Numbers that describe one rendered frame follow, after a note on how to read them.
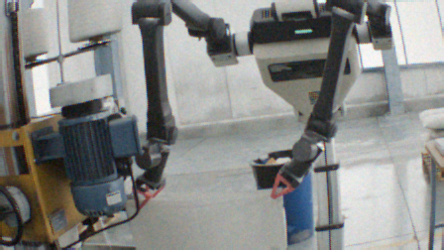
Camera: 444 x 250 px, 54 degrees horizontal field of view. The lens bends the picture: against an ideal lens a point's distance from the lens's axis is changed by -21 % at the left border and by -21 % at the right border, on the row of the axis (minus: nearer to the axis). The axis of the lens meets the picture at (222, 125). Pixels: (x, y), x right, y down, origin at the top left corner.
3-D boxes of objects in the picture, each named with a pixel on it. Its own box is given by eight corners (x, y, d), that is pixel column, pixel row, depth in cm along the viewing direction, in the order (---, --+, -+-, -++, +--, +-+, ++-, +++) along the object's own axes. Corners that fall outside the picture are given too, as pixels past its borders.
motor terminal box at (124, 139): (145, 159, 132) (137, 113, 130) (147, 165, 122) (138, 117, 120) (115, 164, 130) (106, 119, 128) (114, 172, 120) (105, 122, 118)
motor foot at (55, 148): (81, 154, 127) (75, 120, 126) (61, 164, 115) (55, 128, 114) (56, 157, 129) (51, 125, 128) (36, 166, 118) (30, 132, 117)
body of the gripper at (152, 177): (134, 183, 153) (141, 161, 151) (147, 174, 163) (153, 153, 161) (153, 192, 152) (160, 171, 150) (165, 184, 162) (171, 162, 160)
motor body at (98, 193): (138, 202, 131) (119, 106, 128) (115, 219, 116) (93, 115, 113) (91, 203, 135) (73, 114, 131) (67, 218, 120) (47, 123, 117)
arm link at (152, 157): (178, 125, 153) (153, 120, 156) (160, 130, 143) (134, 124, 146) (174, 166, 155) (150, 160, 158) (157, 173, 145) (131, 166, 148)
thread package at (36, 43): (58, 52, 146) (55, 3, 144) (36, 55, 132) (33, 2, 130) (27, 62, 149) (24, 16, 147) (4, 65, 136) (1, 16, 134)
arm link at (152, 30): (172, -2, 133) (139, -2, 137) (162, 5, 129) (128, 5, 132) (182, 136, 156) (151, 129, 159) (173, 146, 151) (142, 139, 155)
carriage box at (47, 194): (101, 210, 148) (80, 107, 144) (52, 245, 116) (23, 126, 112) (45, 209, 154) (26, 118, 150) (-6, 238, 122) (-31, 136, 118)
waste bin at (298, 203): (321, 221, 408) (315, 145, 399) (316, 244, 358) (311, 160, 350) (265, 228, 420) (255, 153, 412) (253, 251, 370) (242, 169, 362)
